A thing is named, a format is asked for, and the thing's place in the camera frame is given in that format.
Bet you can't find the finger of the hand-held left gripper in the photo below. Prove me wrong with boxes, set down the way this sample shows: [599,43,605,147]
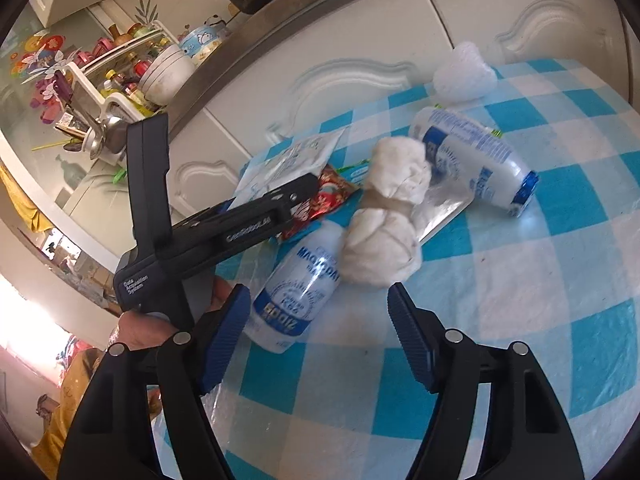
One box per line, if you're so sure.
[166,194,315,267]
[171,174,320,242]

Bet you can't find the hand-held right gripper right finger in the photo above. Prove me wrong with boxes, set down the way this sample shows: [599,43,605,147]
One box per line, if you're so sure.
[387,282,586,480]

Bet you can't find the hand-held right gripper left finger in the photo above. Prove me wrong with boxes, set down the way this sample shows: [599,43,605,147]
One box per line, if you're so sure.
[57,284,252,480]

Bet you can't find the wet wipes packet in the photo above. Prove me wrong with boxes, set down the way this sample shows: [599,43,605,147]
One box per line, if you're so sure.
[235,127,347,206]

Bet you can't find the red snack wrapper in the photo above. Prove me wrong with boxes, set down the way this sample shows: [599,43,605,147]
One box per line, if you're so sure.
[277,165,361,241]

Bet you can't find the white plastic bottle blue label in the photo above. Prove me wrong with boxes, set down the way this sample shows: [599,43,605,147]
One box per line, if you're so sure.
[407,106,541,218]
[244,221,346,353]

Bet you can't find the white cloth roll with tape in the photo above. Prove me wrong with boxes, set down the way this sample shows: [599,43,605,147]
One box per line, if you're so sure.
[341,136,433,291]

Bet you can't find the white plastic bag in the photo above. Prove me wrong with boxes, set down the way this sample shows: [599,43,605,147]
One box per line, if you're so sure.
[432,41,497,103]

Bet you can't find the person's left hand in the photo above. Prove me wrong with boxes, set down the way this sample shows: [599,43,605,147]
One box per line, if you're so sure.
[106,278,234,350]

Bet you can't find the white cabinet door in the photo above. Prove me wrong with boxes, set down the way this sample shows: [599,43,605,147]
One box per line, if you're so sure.
[165,105,253,213]
[419,0,628,68]
[205,0,453,161]

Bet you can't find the steel kitchen bowl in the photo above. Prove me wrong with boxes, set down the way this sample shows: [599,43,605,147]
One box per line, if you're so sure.
[82,112,128,158]

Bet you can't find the white dish rack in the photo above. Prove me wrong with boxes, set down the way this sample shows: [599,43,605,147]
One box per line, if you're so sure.
[65,20,181,161]

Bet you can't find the row of condiment bottles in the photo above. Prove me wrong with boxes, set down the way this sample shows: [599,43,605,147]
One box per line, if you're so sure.
[90,22,166,111]

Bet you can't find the cluttered shelf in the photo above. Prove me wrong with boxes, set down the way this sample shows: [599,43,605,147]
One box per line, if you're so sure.
[37,227,123,311]

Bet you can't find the white ceramic bowl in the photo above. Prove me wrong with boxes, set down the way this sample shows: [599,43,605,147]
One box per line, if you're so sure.
[139,42,197,106]

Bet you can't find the yellow cloth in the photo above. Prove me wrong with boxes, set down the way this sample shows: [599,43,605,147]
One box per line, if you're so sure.
[0,167,33,233]

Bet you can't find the blue checked tablecloth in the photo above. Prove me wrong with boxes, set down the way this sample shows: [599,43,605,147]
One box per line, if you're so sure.
[150,57,640,480]

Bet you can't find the clear plastic bag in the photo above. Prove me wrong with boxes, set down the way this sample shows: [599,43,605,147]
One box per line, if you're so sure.
[410,180,476,246]

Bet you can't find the cartoon printed bowl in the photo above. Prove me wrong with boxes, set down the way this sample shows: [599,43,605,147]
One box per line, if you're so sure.
[179,25,223,66]

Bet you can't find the colourful flower wall sticker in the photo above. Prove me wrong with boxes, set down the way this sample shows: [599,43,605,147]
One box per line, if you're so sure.
[10,30,86,126]

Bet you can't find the leaf wall sticker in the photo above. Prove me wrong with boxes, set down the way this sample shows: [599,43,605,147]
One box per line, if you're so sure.
[131,0,161,28]

